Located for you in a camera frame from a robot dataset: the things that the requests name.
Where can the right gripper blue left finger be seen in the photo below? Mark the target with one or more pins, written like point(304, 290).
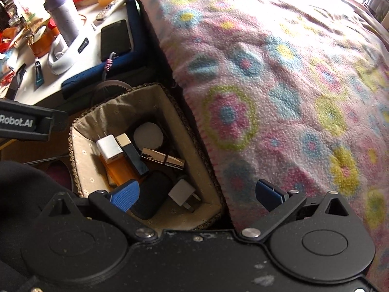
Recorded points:
point(114, 205)

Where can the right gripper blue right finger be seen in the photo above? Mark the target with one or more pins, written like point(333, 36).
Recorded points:
point(281, 206)

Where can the orange perfume bottle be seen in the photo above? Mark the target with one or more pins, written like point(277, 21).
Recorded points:
point(120, 171)

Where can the white usb charger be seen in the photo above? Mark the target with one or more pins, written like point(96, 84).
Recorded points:
point(184, 195)

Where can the white round compact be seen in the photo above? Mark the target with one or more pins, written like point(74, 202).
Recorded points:
point(148, 135)

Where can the black oval case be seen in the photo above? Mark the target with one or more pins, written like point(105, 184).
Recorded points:
point(154, 190)

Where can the white charger plug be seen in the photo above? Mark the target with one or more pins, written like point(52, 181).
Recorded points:
point(109, 149)

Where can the teal cream tube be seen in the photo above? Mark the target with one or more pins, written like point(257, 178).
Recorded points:
point(39, 78)

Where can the woven basket with cloth liner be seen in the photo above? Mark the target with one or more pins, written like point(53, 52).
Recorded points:
point(123, 114)

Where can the white bottle pouch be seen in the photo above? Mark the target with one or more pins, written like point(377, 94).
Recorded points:
point(62, 57)

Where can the orange round container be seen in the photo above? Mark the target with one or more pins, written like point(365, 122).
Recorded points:
point(41, 40)

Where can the lavender thermos bottle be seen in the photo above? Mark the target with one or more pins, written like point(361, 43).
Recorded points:
point(66, 17)

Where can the black smartphone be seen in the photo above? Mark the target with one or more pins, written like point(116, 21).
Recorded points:
point(114, 38)

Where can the floral fleece blanket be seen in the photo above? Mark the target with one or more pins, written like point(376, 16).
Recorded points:
point(291, 91)

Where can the white remote control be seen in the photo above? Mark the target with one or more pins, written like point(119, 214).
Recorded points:
point(108, 10)

